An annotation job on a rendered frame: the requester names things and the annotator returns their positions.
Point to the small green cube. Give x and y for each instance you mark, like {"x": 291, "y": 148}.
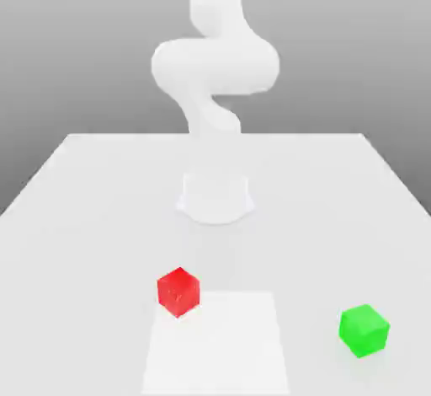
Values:
{"x": 363, "y": 331}

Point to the small red cube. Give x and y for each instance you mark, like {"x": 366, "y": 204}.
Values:
{"x": 178, "y": 292}

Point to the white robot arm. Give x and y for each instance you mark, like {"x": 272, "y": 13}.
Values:
{"x": 215, "y": 65}

